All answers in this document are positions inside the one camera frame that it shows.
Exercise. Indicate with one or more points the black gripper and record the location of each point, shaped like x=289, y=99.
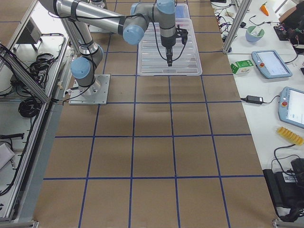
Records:
x=167, y=42

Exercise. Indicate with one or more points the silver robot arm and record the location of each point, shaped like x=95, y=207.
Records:
x=79, y=15

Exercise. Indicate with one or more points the clear plastic storage box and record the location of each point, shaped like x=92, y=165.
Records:
x=182, y=11

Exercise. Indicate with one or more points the green white carton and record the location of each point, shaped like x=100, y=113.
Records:
x=241, y=67

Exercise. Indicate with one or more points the green blue bowl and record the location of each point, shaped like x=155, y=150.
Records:
x=254, y=33

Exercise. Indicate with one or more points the black power adapter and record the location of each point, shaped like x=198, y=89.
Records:
x=254, y=99

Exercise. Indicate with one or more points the teach pendant near carton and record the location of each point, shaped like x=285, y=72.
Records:
x=270, y=64

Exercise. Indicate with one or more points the orange toy carrot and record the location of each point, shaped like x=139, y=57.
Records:
x=264, y=9

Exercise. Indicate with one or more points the yellow ridged toy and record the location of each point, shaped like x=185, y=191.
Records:
x=290, y=136

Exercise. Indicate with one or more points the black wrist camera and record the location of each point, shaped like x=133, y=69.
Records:
x=182, y=34

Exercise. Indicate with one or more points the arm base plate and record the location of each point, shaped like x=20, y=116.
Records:
x=94, y=29
x=96, y=94

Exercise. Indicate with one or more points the aluminium frame post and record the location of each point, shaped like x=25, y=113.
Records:
x=236, y=24

